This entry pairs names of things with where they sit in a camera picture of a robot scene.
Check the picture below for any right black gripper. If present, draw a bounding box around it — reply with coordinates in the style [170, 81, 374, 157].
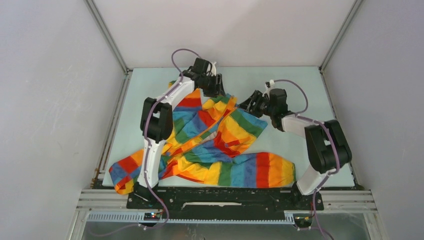
[237, 90, 275, 118]

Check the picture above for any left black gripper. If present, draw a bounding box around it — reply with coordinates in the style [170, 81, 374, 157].
[200, 73, 226, 99]

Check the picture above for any rainbow striped jacket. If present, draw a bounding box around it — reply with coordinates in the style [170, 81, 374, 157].
[109, 79, 296, 195]

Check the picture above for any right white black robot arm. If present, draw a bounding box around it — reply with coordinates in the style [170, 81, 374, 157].
[240, 88, 352, 209]

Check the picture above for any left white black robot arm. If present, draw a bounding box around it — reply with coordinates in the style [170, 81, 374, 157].
[132, 57, 225, 208]

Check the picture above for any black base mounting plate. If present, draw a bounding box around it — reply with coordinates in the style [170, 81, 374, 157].
[126, 186, 324, 220]

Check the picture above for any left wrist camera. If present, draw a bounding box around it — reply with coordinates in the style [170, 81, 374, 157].
[207, 61, 217, 77]

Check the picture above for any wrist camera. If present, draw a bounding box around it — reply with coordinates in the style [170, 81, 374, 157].
[207, 61, 217, 77]
[262, 79, 275, 98]

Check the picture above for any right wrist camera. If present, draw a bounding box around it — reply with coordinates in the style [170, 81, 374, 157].
[262, 79, 275, 98]

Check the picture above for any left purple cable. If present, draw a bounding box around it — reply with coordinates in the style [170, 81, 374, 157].
[87, 48, 204, 238]

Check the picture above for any right aluminium corner post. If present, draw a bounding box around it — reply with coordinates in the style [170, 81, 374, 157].
[319, 0, 365, 74]

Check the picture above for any aluminium corner post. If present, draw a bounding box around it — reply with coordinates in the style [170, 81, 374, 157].
[319, 0, 365, 74]
[84, 0, 131, 75]

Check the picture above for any left aluminium corner post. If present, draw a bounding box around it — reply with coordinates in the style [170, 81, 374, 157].
[84, 0, 131, 75]

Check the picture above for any aluminium front frame rail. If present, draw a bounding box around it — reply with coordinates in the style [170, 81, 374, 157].
[77, 187, 377, 213]

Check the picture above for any white cable duct strip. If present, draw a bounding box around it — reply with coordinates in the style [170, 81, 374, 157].
[86, 211, 295, 225]

